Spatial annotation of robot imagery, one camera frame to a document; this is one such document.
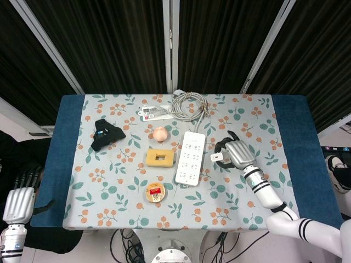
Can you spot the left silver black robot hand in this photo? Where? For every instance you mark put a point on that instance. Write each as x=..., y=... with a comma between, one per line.
x=19, y=204

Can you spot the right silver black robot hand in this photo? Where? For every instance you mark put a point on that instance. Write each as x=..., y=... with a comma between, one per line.
x=241, y=154

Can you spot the white plug adapter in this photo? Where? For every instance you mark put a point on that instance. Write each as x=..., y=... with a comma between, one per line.
x=216, y=157

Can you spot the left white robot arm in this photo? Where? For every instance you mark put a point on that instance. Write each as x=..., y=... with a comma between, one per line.
x=12, y=241

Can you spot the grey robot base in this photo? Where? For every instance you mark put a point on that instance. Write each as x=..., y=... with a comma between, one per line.
x=170, y=246

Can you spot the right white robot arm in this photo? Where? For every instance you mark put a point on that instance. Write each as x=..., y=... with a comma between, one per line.
x=268, y=194

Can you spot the white power strip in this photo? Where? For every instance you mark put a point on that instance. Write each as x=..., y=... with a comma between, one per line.
x=190, y=164

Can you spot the floral tablecloth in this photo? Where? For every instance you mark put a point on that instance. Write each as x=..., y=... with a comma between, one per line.
x=109, y=191

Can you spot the blue table cover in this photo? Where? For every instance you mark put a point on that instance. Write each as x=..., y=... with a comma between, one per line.
x=301, y=137

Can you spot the pink peach ball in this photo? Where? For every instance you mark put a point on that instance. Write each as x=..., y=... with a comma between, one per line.
x=161, y=134

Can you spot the yellow sponge with hole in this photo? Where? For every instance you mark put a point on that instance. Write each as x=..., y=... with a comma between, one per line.
x=152, y=159

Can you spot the round tin with red label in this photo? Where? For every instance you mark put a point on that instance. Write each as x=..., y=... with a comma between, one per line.
x=156, y=193

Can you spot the clear plastic packet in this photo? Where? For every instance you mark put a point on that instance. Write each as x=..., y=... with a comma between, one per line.
x=155, y=112

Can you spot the black white sneaker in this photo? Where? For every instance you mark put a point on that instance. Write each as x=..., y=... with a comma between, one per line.
x=338, y=175

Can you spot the black curtain panel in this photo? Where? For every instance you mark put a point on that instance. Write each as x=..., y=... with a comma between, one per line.
x=225, y=41
x=109, y=41
x=24, y=68
x=315, y=68

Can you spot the white frame post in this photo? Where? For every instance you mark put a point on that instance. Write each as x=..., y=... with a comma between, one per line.
x=267, y=46
x=170, y=41
x=46, y=46

